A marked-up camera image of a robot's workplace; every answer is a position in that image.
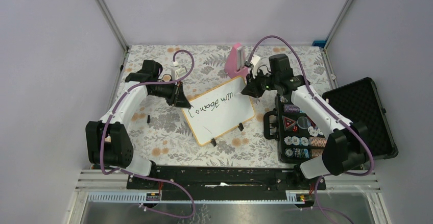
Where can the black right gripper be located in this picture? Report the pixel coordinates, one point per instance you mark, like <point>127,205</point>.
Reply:
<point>251,88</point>

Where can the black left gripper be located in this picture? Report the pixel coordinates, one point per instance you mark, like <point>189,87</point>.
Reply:
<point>177,98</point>

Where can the yellow framed whiteboard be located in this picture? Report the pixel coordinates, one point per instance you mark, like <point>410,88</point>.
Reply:
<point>218,111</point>

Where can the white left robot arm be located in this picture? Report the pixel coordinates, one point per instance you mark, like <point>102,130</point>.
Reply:
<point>108,142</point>

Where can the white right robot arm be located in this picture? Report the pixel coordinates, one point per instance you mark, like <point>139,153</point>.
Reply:
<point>345,148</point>

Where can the floral table mat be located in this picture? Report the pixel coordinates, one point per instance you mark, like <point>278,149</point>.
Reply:
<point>168,139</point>

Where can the triangular all-in button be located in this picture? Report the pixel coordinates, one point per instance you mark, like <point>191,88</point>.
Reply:
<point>288,123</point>

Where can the black poker chip case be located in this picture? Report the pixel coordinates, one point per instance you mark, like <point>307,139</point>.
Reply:
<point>299,138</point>

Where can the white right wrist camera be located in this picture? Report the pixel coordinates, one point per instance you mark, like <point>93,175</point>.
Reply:
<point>254,62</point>

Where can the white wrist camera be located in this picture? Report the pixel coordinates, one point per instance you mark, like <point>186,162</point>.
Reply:
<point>254,62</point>
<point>178,72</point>

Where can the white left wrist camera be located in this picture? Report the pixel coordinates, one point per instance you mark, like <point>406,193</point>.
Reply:
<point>178,72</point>

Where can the blue corner bracket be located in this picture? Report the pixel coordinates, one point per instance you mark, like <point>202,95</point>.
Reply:
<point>319,43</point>

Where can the black mounting base plate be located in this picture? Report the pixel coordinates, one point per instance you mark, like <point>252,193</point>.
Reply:
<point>225,183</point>

